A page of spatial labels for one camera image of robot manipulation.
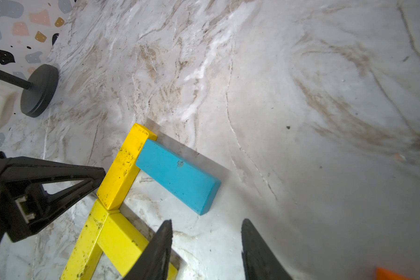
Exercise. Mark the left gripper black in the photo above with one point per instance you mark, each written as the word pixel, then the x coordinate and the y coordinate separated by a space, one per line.
pixel 35 192

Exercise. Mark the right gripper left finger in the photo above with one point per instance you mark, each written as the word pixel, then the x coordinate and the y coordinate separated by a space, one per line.
pixel 153 263

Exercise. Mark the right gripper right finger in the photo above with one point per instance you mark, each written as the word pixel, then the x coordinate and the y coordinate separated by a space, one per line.
pixel 259 261

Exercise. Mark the yellow block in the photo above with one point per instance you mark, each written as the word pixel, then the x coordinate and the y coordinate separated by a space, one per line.
pixel 123 171
pixel 123 244
pixel 87 253

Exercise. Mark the teal block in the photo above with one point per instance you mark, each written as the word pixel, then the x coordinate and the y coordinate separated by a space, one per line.
pixel 191 185

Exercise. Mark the orange block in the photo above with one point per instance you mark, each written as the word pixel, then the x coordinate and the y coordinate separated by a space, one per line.
pixel 385 274

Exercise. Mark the black microphone stand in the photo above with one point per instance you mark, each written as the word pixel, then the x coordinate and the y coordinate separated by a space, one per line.
pixel 38 91

